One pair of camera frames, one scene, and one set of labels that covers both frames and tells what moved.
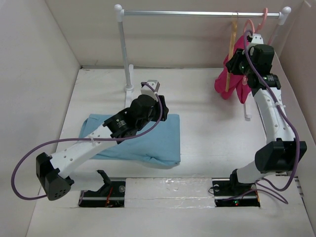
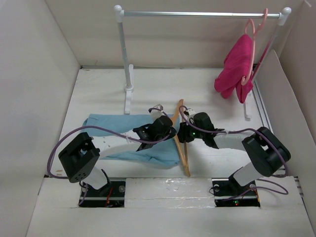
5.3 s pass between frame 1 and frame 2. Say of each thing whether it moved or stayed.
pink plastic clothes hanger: stayed
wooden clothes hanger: moved
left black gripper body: moved
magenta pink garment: stayed
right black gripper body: moved
